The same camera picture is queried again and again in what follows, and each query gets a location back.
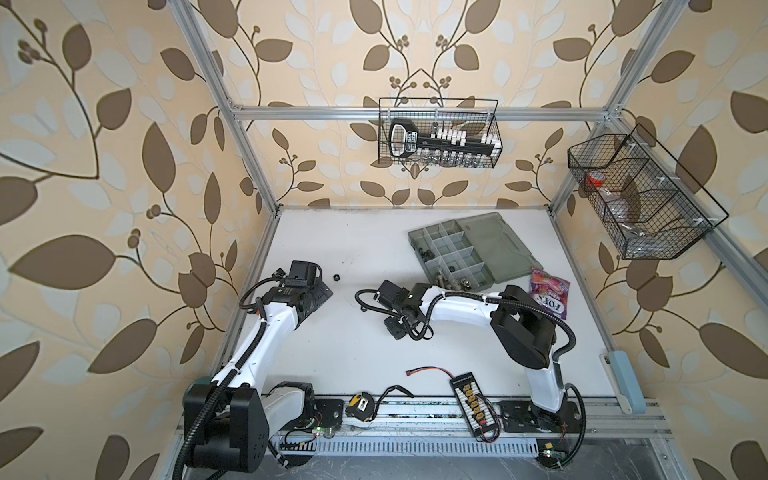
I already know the grey compartment organizer box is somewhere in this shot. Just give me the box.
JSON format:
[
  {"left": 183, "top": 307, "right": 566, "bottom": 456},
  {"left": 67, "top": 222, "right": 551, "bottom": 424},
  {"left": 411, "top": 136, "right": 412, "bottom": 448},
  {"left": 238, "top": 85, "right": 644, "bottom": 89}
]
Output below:
[{"left": 408, "top": 213, "right": 542, "bottom": 292}]

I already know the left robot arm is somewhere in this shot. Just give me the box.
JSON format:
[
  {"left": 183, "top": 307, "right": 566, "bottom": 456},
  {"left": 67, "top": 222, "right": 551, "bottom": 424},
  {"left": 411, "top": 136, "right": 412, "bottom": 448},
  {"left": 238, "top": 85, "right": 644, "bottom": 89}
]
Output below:
[{"left": 171, "top": 260, "right": 333, "bottom": 479}]

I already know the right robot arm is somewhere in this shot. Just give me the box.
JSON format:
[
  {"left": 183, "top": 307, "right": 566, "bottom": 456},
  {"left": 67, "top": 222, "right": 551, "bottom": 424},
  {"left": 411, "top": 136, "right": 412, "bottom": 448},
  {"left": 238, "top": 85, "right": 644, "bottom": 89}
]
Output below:
[{"left": 355, "top": 280, "right": 583, "bottom": 433}]

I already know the yellow black tape measure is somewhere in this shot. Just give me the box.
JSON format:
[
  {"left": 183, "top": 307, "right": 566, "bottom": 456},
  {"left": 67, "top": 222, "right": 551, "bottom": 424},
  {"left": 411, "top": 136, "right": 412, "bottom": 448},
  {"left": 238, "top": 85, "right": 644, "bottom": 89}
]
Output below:
[{"left": 345, "top": 392, "right": 376, "bottom": 423}]

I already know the black charger board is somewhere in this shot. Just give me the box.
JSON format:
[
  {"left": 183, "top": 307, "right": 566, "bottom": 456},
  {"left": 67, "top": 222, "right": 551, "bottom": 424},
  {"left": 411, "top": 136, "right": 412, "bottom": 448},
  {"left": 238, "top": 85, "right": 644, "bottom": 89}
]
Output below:
[{"left": 449, "top": 372, "right": 502, "bottom": 443}]

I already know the pink candy bag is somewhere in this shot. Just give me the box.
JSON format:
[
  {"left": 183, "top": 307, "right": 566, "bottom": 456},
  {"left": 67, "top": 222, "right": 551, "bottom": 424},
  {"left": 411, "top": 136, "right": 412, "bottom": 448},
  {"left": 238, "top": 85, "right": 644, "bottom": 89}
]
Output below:
[{"left": 529, "top": 268, "right": 570, "bottom": 320}]

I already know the socket set holder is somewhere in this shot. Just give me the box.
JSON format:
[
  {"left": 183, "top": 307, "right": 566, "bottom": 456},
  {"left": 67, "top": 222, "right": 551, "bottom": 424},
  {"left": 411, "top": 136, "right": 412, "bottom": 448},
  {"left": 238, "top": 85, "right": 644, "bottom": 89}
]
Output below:
[{"left": 385, "top": 119, "right": 502, "bottom": 159}]

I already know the red black cable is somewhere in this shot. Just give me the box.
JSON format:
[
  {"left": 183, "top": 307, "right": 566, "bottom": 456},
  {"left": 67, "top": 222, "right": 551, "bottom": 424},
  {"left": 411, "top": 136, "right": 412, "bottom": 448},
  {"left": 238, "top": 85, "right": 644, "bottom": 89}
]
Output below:
[{"left": 406, "top": 365, "right": 456, "bottom": 380}]

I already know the center wire basket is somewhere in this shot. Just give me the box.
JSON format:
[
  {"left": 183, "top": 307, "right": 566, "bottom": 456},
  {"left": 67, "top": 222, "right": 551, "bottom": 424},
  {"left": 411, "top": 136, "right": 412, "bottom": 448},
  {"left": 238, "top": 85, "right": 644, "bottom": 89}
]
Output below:
[{"left": 378, "top": 96, "right": 503, "bottom": 169}]

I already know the wire basket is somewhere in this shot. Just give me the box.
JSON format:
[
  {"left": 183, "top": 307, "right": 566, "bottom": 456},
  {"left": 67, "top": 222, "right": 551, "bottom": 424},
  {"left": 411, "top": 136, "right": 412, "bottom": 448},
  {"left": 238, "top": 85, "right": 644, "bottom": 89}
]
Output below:
[
  {"left": 568, "top": 124, "right": 729, "bottom": 260},
  {"left": 378, "top": 96, "right": 503, "bottom": 169}
]

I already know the right wire basket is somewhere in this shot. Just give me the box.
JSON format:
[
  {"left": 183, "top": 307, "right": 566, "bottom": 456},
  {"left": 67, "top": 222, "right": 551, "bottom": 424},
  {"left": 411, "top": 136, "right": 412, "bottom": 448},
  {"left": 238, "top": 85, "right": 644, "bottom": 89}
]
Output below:
[{"left": 568, "top": 124, "right": 729, "bottom": 260}]

